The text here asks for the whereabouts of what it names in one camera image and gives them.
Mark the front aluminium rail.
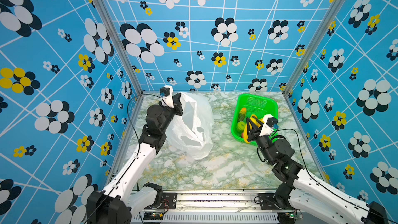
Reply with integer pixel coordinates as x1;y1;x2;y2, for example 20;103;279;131
83;189;355;224

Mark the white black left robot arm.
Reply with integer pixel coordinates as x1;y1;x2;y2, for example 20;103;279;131
85;87;183;224

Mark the green orange mango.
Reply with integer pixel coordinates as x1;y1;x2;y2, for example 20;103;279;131
237;107;247;122

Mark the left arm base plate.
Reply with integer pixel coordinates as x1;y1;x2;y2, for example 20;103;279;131
144;192;177;210

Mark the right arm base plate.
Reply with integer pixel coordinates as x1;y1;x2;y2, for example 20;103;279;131
254;193;294;211

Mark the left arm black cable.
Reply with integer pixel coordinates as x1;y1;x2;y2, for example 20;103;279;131
90;93;164;224

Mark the yellow banana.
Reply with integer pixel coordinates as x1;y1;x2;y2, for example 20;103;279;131
243;118;252;144

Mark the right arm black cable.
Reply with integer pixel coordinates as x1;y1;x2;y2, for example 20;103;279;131
256;128;374;212

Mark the right rear aluminium frame post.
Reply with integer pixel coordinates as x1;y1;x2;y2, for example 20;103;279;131
283;0;346;98

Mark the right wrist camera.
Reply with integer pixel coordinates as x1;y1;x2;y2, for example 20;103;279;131
260;114;278;137

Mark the left rear aluminium frame post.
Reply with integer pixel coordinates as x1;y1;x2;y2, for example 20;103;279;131
94;0;143;96

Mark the green fruit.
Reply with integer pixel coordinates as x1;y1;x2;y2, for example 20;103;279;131
235;121;246;133

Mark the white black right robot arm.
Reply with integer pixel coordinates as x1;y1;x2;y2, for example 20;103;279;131
246;115;391;224

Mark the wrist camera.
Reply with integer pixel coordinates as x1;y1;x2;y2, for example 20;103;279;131
159;86;174;108
260;114;278;137

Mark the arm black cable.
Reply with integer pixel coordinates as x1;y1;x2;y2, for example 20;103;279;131
256;128;374;212
90;93;164;224

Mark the white plastic bag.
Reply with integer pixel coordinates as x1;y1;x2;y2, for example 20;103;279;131
166;92;214;160

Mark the aluminium frame post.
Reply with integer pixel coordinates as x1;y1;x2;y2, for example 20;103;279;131
94;0;143;96
283;0;346;98

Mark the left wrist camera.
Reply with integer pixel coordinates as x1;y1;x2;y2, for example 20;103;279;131
159;86;174;108

